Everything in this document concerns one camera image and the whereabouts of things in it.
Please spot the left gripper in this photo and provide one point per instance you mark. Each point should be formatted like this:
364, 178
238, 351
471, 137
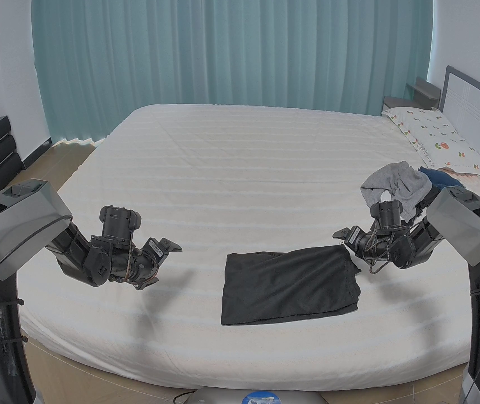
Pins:
139, 265

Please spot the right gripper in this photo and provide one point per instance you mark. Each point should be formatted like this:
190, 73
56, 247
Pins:
366, 246

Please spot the black T-shirt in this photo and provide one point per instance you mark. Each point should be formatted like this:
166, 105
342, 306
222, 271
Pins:
286, 286

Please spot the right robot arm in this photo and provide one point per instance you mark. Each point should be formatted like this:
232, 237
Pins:
463, 221

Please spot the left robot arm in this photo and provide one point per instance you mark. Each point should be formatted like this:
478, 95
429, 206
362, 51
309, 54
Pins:
17, 221

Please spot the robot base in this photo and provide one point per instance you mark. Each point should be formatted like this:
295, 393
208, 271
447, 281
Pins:
252, 396

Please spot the pile of clothes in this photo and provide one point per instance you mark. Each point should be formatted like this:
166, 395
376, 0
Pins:
404, 183

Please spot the bed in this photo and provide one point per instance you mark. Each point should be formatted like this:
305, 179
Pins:
244, 162

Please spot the white printed pillow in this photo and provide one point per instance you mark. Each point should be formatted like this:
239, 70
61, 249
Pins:
437, 137

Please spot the grey bedside table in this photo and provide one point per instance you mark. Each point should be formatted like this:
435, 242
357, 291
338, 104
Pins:
421, 91

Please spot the blue-green curtain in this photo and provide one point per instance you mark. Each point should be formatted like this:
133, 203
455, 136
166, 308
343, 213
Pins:
223, 36

